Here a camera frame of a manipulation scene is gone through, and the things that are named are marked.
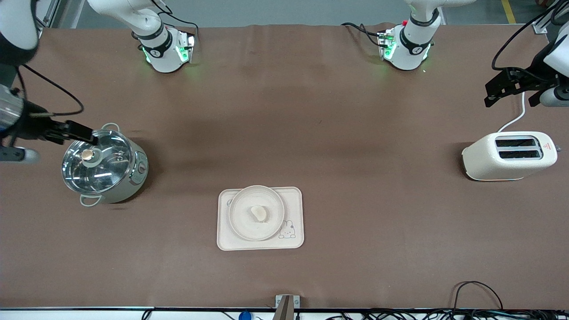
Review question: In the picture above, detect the cream round plate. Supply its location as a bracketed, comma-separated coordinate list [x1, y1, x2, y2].
[228, 185, 285, 242]

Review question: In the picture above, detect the cream rabbit print tray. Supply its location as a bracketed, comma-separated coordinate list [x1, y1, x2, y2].
[217, 187, 305, 252]

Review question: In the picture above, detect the glass pot lid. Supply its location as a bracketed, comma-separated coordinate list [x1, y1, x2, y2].
[61, 129, 134, 195]

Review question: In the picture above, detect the grey electric cooking pot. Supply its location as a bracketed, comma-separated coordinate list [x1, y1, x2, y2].
[61, 123, 149, 207]

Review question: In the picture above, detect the cream two-slot toaster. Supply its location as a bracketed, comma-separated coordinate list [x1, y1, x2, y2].
[461, 131, 558, 181]

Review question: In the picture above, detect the brown table mat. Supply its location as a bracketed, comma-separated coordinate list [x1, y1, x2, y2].
[0, 24, 569, 310]

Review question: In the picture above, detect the white toaster power cable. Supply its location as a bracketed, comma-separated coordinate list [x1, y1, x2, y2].
[497, 91, 527, 133]

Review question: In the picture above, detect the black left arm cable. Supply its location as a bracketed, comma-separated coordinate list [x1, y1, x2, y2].
[491, 0, 569, 84]

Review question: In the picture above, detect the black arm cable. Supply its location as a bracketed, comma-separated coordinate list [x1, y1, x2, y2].
[17, 64, 85, 118]
[491, 0, 569, 84]

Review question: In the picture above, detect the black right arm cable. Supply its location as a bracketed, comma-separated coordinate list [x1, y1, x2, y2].
[17, 64, 85, 118]

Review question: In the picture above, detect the aluminium frame profile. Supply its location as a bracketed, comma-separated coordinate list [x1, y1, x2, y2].
[35, 0, 60, 40]
[532, 0, 569, 35]

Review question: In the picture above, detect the black looped cable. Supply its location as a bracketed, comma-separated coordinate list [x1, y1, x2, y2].
[453, 281, 504, 312]

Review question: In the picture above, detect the black cable bundle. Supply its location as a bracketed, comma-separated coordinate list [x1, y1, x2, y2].
[142, 308, 569, 320]

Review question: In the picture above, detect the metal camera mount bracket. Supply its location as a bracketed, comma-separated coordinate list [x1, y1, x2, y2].
[275, 295, 301, 320]

